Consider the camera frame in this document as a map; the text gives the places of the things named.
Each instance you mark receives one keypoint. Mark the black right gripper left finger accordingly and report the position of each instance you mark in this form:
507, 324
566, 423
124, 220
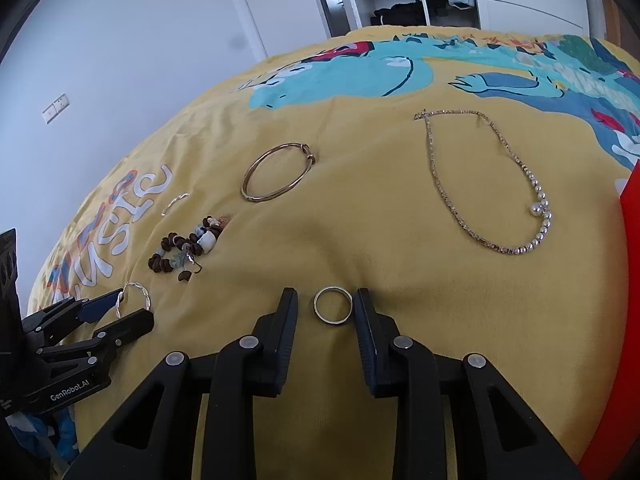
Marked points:
152, 434

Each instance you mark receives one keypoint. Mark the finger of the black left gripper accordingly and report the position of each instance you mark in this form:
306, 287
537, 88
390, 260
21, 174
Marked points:
54, 323
105, 340

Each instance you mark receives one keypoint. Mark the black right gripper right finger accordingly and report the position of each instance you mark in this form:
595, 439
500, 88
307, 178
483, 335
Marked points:
496, 434

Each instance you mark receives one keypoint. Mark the thin gold bangle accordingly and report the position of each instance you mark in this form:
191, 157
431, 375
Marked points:
277, 171

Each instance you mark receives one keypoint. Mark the red white jewelry box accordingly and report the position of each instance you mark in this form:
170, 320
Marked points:
613, 451

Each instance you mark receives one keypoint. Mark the white bedroom door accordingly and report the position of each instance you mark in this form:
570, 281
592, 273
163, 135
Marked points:
287, 25

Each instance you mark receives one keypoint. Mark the yellow dinosaur print bedspread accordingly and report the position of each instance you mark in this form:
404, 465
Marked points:
466, 178

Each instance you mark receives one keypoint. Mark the folded black clothes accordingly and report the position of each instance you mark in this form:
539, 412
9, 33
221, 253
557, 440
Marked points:
407, 14

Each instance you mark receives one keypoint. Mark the brown wooden headboard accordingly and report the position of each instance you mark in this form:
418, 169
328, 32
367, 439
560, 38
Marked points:
618, 30

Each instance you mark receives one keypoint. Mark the white wall switch plate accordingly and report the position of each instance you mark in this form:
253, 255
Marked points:
55, 108

